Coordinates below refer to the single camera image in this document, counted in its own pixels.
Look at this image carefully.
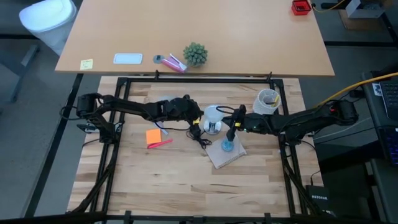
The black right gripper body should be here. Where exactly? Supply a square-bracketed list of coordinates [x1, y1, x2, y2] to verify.
[242, 112, 273, 135]

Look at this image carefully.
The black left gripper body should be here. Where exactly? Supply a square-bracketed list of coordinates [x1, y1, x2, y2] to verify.
[152, 98, 192, 123]

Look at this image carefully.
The black lamp power cord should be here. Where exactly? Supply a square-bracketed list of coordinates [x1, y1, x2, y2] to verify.
[185, 126, 213, 149]

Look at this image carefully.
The chrome lamp socket base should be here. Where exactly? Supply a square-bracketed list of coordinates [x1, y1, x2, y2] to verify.
[203, 119, 223, 135]

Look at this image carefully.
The white lightbulb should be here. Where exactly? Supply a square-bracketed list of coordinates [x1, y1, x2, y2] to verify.
[203, 105, 224, 123]

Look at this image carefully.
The blue patterned round tin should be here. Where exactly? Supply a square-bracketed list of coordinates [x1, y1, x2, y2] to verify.
[221, 138, 235, 152]

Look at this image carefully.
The long pale blue pen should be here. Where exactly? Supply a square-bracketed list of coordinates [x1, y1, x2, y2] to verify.
[154, 121, 169, 135]

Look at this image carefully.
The white textured pen cup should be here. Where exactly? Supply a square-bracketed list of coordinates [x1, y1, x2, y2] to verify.
[252, 88, 282, 115]

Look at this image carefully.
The orange sticky note pad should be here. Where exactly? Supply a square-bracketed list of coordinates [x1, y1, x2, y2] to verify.
[146, 129, 162, 146]

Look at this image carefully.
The pink highlighter pen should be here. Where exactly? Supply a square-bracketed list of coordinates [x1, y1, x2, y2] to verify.
[147, 139, 174, 149]

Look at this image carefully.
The pink tape dispenser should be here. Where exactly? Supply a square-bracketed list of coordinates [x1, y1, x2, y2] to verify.
[160, 52, 189, 74]

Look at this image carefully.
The green succulent plant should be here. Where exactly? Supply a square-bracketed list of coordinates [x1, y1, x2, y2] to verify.
[182, 42, 208, 68]

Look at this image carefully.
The white rectangular card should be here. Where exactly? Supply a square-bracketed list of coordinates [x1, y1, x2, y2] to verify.
[113, 52, 144, 65]

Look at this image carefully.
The light wooden desk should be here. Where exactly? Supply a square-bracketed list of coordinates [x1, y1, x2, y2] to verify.
[55, 0, 336, 78]

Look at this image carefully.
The yellow sticky note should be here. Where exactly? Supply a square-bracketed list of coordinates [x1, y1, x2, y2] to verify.
[80, 58, 94, 71]

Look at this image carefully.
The red square box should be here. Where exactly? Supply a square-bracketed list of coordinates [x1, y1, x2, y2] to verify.
[291, 0, 312, 16]

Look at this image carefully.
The black laptop computer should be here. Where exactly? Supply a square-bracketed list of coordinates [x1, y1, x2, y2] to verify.
[362, 63, 398, 166]

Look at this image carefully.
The white trash bin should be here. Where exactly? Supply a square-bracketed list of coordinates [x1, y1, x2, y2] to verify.
[18, 0, 78, 57]

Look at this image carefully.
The grey box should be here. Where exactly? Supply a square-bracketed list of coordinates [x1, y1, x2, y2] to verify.
[345, 0, 385, 19]

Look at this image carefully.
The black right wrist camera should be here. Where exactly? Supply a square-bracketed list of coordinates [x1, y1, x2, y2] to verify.
[245, 113, 265, 127]

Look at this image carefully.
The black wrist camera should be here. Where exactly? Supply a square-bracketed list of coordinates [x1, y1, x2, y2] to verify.
[245, 113, 265, 127]
[161, 99, 184, 121]

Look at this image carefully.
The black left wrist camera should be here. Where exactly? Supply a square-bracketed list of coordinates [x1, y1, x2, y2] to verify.
[161, 99, 184, 121]

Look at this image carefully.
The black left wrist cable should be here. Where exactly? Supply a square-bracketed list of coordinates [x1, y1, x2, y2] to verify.
[154, 119, 195, 131]

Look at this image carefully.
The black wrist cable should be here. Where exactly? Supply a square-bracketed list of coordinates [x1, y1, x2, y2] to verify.
[215, 106, 240, 115]
[154, 119, 195, 131]

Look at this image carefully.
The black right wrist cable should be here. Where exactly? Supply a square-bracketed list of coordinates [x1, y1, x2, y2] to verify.
[215, 106, 240, 115]

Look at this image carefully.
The black aluminium table frame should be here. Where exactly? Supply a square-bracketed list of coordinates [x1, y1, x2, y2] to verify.
[67, 70, 315, 224]

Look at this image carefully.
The black Netgear network switch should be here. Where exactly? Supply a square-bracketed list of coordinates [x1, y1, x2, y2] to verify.
[305, 185, 331, 212]

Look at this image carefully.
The yellow cable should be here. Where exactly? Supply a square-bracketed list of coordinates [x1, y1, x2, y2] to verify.
[317, 72, 398, 108]
[312, 0, 346, 13]

